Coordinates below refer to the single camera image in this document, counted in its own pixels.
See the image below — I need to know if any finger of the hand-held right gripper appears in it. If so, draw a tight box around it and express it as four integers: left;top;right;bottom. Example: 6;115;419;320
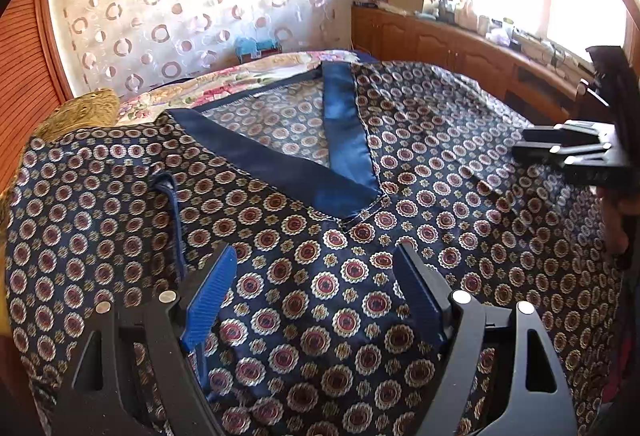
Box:
522;121;612;145
514;142;615;187

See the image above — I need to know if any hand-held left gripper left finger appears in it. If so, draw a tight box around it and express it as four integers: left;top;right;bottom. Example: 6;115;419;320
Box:
50;243;239;436

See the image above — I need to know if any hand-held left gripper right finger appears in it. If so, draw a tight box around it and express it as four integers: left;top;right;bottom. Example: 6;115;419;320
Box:
392;243;581;436

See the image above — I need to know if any navy medallion print garment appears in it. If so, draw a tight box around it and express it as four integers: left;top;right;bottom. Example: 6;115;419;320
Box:
5;58;626;436

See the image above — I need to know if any person's right hand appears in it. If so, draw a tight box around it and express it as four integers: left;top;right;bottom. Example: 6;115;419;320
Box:
601;193;631;269

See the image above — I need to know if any wooden cabinet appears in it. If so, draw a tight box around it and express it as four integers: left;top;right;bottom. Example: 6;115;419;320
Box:
350;3;598;124

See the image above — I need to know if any pink floral bedspread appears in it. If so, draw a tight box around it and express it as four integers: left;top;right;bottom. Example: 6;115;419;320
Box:
116;48;377;124

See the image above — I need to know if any gold patterned cushion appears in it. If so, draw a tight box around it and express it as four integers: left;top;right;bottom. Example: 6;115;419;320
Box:
32;88;121;144

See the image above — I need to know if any blue plastic basket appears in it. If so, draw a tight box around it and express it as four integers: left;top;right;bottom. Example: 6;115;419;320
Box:
234;36;282;62

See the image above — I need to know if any wooden slatted wardrobe door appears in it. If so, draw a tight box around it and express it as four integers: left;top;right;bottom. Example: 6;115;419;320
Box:
0;0;76;197

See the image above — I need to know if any sheer curtain with circles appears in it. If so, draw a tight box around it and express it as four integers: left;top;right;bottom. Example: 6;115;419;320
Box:
47;0;353;99

